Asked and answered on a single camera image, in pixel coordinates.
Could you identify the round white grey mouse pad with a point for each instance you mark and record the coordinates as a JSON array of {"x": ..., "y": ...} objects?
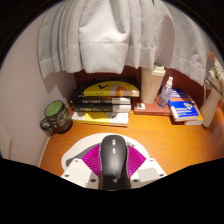
[{"x": 80, "y": 148}]

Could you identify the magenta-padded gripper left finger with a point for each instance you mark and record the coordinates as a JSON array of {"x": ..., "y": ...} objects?
[{"x": 78, "y": 171}]

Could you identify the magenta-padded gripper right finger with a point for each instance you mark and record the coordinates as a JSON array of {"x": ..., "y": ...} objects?
[{"x": 150, "y": 171}]

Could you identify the cream ceramic vase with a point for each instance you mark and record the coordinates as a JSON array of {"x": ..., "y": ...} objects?
[{"x": 210, "y": 108}]

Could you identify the yellow and black book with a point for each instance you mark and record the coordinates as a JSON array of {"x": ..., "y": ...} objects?
[{"x": 110, "y": 88}]

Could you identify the black computer mouse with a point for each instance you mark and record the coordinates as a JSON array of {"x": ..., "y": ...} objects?
[{"x": 114, "y": 156}]

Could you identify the dark mug green inside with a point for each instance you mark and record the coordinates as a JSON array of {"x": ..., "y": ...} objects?
[{"x": 58, "y": 116}]

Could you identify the dark red book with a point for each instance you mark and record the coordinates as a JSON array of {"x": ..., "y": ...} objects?
[{"x": 148, "y": 109}]

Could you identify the clear spray bottle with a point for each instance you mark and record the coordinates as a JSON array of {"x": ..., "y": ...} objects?
[{"x": 165, "y": 95}]

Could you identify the blue book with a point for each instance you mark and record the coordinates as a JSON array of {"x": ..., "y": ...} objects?
[{"x": 182, "y": 106}]

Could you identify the cream lidded tumbler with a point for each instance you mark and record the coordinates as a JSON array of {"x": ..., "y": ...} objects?
[{"x": 151, "y": 85}]

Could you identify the orange book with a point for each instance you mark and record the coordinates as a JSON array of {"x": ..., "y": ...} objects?
[{"x": 196, "y": 120}]

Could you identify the white pleated curtain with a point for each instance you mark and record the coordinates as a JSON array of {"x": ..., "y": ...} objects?
[{"x": 110, "y": 33}]

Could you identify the yellow white book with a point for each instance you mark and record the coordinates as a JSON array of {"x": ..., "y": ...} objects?
[{"x": 100, "y": 119}]

